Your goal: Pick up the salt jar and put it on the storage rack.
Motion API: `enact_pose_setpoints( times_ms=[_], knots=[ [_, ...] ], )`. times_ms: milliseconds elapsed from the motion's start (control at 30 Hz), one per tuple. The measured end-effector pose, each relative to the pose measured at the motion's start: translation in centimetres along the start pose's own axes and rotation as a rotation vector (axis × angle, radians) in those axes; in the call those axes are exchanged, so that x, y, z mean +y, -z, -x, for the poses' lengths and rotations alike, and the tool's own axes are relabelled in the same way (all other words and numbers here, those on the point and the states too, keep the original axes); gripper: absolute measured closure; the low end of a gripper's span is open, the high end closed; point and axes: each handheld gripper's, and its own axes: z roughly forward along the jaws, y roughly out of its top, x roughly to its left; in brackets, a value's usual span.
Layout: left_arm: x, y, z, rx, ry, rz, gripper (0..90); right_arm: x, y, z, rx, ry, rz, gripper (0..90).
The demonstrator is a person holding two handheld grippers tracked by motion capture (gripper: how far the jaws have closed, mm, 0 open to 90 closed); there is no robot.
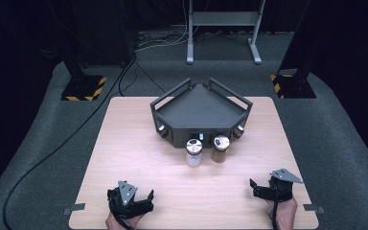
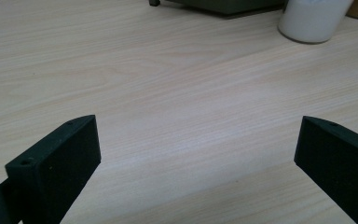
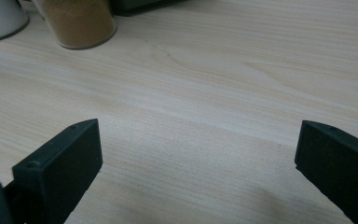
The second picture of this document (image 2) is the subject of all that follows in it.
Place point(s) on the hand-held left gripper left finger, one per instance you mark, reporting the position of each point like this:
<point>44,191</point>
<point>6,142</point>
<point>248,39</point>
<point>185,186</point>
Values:
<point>59,161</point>

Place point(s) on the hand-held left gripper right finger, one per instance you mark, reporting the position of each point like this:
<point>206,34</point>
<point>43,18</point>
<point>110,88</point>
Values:
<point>341,161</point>

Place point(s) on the glass jar of white powder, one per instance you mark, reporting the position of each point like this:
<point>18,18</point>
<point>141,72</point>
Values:
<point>310,21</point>

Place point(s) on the dark grey corner rack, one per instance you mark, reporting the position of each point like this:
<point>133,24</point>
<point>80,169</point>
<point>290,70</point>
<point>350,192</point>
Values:
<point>230,5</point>

